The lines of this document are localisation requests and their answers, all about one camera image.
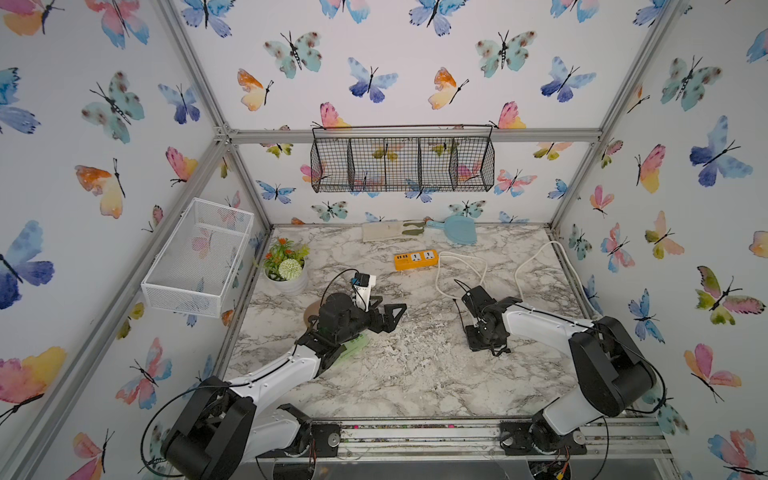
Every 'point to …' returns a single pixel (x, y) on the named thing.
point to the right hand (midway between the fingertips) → (480, 340)
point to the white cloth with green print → (391, 230)
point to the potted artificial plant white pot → (285, 266)
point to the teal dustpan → (458, 229)
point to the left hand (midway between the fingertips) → (397, 302)
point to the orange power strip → (415, 260)
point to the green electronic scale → (353, 347)
